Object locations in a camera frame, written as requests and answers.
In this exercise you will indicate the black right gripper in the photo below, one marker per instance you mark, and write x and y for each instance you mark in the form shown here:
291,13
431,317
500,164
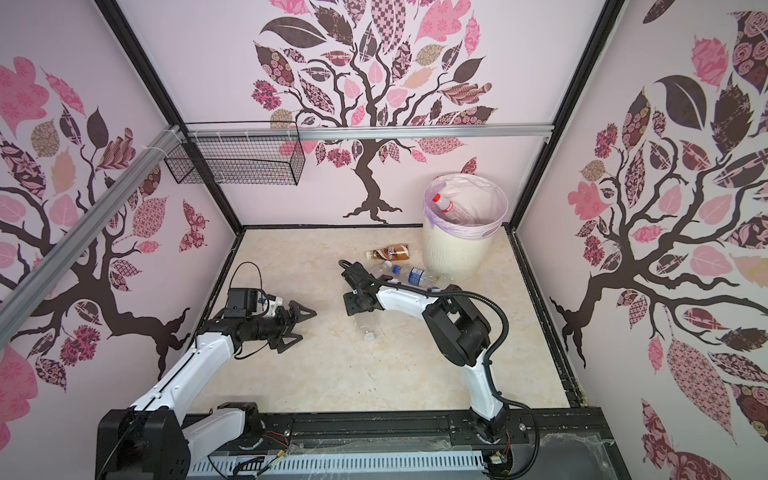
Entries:
349,303

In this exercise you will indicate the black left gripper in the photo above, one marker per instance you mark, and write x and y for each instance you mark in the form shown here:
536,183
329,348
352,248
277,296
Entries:
286,325

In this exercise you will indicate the white bottle red cap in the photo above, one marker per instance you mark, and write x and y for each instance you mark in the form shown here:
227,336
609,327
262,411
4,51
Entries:
452,211

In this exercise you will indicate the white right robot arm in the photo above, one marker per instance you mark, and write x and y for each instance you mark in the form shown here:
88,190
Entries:
466,327

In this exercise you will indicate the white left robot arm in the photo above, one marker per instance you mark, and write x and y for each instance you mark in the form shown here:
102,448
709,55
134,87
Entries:
149,439

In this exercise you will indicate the white bin purple bag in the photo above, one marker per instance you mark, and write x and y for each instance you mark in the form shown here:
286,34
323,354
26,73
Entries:
454,250

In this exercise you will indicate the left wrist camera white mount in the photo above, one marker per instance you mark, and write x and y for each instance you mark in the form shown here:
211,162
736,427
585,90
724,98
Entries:
268,305

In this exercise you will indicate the white slotted cable duct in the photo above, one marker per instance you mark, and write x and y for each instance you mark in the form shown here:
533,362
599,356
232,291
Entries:
244,467

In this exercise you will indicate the black wire basket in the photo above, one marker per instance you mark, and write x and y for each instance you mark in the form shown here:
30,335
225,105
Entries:
239,153

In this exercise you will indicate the aluminium rail back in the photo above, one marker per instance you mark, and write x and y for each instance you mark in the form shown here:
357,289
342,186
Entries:
365,133

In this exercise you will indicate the aluminium rail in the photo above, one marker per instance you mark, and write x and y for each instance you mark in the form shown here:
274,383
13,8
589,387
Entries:
365,133
24,299

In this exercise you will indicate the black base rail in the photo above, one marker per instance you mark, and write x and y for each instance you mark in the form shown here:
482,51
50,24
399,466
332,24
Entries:
458,427

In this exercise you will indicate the aluminium rail left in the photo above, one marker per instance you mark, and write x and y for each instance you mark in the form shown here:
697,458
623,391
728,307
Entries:
24,299

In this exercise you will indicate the black corner frame post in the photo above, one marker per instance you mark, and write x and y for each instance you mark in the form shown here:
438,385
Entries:
118,23

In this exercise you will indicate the black right corner post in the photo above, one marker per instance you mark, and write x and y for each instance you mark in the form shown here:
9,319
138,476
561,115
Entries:
607,19

